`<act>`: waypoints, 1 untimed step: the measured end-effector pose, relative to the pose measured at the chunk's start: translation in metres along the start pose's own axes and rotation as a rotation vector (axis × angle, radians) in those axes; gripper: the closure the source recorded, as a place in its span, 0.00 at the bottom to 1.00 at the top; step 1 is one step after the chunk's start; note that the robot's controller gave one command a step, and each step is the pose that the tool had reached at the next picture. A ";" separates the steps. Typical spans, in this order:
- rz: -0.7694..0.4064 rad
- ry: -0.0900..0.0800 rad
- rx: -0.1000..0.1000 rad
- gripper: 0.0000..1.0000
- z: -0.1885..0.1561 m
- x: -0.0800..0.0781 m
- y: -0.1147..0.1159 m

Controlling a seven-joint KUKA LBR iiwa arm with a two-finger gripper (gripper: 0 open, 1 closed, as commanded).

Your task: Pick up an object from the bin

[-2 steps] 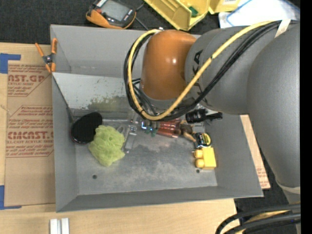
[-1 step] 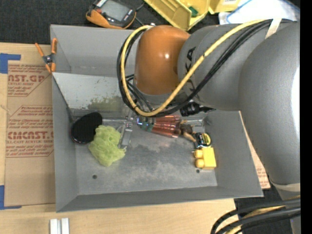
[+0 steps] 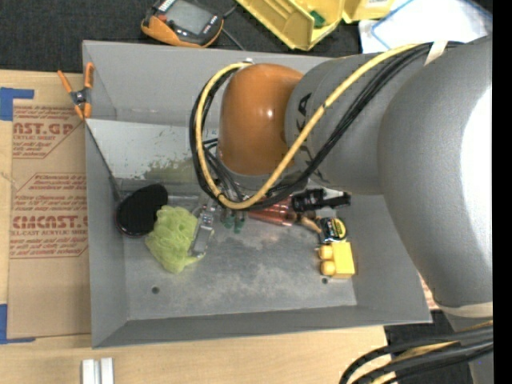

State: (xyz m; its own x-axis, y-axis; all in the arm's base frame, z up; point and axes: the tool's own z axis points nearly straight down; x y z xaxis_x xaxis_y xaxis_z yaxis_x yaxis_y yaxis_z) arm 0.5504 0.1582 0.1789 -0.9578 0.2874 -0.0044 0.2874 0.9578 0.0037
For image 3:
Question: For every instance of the black cylinder on white bracket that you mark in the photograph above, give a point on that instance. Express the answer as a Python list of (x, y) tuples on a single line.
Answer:
[(308, 200)]

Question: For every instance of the copper ribbed tube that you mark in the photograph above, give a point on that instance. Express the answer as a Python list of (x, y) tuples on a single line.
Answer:
[(272, 214)]

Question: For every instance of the yellow plastic block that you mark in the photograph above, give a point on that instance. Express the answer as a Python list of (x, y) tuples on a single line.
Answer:
[(340, 259)]

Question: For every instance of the tan wooden piece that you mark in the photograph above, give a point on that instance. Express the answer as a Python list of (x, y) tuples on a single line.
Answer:
[(310, 222)]

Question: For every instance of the brown cardboard board red print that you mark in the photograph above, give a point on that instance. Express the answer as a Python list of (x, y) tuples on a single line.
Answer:
[(48, 286)]

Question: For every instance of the grey metal bin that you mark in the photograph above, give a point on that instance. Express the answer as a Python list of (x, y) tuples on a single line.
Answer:
[(248, 266)]

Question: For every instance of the black and yellow tape measure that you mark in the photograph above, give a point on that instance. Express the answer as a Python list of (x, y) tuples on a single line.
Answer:
[(333, 229)]

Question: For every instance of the yellow-green mesh cloth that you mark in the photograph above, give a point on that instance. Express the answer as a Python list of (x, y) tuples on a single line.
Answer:
[(172, 238)]

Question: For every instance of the black oval object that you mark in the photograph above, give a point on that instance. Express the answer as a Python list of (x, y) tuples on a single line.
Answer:
[(140, 210)]

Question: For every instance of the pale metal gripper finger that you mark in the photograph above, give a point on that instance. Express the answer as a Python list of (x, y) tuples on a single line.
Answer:
[(203, 234)]

